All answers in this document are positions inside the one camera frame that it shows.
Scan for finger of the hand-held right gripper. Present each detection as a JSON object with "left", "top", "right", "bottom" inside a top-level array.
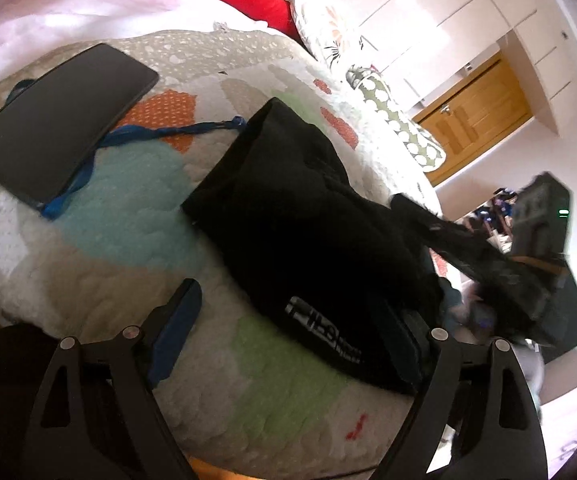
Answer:
[{"left": 391, "top": 194, "right": 516, "bottom": 283}]

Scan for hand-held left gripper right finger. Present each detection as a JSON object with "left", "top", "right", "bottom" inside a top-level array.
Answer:
[{"left": 368, "top": 295, "right": 549, "bottom": 480}]

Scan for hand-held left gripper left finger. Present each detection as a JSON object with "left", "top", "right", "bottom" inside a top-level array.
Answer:
[{"left": 21, "top": 277, "right": 204, "bottom": 480}]

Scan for black pants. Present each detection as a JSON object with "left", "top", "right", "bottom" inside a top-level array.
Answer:
[{"left": 182, "top": 97, "right": 444, "bottom": 395}]

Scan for cluttered shelf items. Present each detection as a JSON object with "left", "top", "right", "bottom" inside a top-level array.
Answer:
[{"left": 465, "top": 187, "right": 521, "bottom": 253}]

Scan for patchwork dotted quilt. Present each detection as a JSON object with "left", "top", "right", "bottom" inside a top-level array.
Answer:
[{"left": 0, "top": 27, "right": 444, "bottom": 476}]

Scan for wooden door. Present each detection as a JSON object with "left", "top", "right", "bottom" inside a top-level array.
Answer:
[{"left": 413, "top": 52, "right": 534, "bottom": 186}]

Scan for green pillow with white spots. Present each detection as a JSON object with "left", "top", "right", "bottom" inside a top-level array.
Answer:
[{"left": 345, "top": 65, "right": 446, "bottom": 173}]

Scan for white wardrobe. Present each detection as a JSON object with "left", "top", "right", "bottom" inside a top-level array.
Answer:
[{"left": 313, "top": 0, "right": 577, "bottom": 136}]

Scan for black smartphone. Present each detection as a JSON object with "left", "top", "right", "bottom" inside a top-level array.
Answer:
[{"left": 0, "top": 42, "right": 160, "bottom": 206}]

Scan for white floral pillow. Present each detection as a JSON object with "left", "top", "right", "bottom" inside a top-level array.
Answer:
[{"left": 267, "top": 0, "right": 369, "bottom": 78}]

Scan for pale pink blanket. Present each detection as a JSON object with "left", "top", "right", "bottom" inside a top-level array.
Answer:
[{"left": 0, "top": 0, "right": 269, "bottom": 101}]

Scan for blue lanyard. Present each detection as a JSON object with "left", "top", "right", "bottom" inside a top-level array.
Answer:
[{"left": 6, "top": 77, "right": 246, "bottom": 220}]

